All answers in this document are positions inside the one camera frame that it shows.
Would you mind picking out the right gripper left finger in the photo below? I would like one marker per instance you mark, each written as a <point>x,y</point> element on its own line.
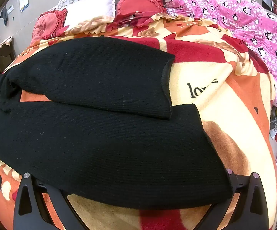
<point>31,211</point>

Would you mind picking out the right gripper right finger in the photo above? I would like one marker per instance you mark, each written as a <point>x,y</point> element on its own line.
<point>250,213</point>

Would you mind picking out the black knit pants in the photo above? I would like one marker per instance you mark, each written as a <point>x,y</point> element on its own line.
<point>94,117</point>

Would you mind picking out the red orange love blanket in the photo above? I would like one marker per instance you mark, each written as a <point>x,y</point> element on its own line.
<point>233,98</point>

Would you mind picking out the pink penguin quilt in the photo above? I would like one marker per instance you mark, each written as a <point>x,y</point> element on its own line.
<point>245,19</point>

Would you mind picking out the left red ruffled cushion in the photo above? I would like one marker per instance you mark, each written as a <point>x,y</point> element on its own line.
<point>49,25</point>

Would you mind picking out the red ruffled cushion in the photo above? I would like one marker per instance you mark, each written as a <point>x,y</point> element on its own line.
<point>49,25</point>
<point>135,13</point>

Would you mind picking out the white pillow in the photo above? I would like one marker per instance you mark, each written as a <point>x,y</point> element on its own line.
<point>83,10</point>

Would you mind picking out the right red ruffled cushion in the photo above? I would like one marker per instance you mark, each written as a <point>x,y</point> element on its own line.
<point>135,13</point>

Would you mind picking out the dark cloth on wall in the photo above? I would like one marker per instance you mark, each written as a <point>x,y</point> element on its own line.
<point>4,15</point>

